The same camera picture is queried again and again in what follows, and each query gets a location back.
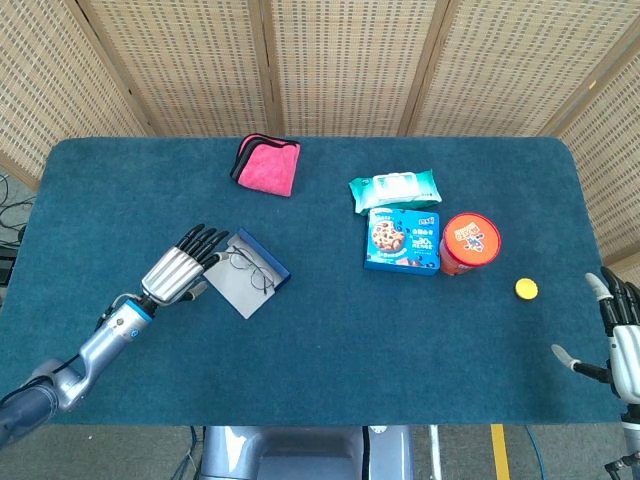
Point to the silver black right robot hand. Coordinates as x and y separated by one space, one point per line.
625 350

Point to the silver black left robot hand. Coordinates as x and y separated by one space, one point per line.
170 272

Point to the dark blue glasses case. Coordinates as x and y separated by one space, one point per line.
240 297

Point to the black-framed eyeglasses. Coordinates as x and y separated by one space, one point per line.
259 281

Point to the grey robot base body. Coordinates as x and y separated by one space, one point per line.
300 455

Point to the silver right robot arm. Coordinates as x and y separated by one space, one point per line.
632 440

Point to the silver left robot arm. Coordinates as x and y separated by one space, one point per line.
100 345

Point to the yellow bottle cap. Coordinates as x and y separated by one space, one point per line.
527 289

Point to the folded pink microfiber cloth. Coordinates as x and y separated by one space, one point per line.
270 170

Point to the yellow floor tape strip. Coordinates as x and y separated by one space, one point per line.
500 450

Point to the teal blue table cloth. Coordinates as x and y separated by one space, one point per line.
325 340

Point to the orange instant noodle cup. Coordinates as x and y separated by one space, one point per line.
470 237

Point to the blue cookie box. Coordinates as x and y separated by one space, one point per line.
400 240

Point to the green wet wipes pack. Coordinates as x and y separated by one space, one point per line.
395 187

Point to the woven bamboo folding screen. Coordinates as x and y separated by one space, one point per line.
350 65

